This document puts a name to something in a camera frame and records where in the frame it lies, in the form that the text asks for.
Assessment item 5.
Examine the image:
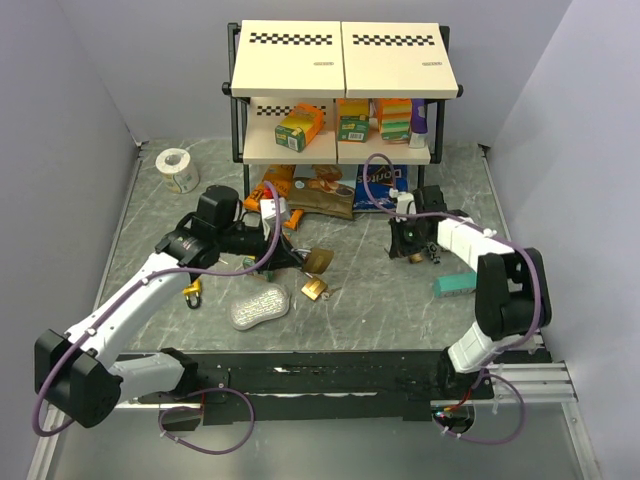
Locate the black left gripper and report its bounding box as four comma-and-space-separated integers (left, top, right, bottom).
216, 218, 303, 274

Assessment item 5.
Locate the small brass padlock with keychain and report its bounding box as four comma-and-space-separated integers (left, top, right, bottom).
408, 252, 424, 264

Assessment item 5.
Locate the large brass padlock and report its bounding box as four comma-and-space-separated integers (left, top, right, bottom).
294, 247, 335, 274

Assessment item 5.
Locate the brass padlock long shackle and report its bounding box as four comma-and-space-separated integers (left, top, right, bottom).
301, 272, 328, 301

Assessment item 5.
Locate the yellow black padlock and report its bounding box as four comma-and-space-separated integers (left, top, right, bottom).
183, 279, 202, 310

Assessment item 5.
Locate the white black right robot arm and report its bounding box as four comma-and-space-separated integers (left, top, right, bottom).
389, 186, 552, 399

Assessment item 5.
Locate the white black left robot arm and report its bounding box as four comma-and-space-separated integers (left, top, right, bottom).
34, 183, 303, 428

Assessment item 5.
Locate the orange green box on table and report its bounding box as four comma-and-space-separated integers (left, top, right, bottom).
242, 256, 276, 282

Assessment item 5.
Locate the teal rectangular box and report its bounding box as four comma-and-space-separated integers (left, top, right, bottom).
433, 272, 477, 298

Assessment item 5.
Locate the blue Doritos bag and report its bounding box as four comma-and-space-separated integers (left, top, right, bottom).
353, 165, 408, 212

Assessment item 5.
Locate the orange Reese's bag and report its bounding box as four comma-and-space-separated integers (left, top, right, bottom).
243, 164, 305, 232

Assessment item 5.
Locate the brown chip bag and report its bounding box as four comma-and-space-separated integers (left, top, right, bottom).
287, 164, 358, 220

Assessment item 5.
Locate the purple white bottle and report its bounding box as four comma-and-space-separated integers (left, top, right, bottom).
409, 99, 428, 149

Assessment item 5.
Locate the white tape roll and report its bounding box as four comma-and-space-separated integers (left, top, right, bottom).
155, 148, 200, 194

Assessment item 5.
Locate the orange green box on shelf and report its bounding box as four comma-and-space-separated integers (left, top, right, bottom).
274, 103, 325, 153

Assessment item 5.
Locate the stacked coloured sponges pack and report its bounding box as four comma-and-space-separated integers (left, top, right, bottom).
375, 98, 412, 142

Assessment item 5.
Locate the green yellow box on shelf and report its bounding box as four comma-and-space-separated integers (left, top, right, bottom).
336, 98, 370, 143

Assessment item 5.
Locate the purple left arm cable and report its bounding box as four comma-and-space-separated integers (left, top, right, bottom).
32, 180, 282, 437

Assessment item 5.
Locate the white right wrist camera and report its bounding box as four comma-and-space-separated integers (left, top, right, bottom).
389, 188, 416, 219

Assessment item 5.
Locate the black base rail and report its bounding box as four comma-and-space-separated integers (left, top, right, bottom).
139, 350, 494, 425

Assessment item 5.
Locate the black frame cream shelf rack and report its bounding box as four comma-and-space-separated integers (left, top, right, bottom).
222, 20, 463, 176

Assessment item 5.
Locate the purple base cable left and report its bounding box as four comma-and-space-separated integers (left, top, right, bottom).
158, 388, 255, 455

